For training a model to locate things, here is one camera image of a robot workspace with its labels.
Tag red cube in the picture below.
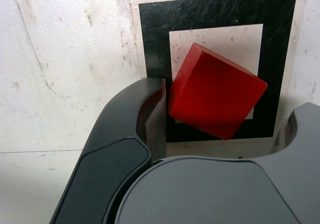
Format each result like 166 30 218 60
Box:
168 42 268 140

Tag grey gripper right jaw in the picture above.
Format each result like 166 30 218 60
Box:
106 102 320 224

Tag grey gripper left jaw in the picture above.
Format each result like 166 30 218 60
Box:
49 77 167 224

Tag black tape square outline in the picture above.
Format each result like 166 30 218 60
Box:
138 0 299 143

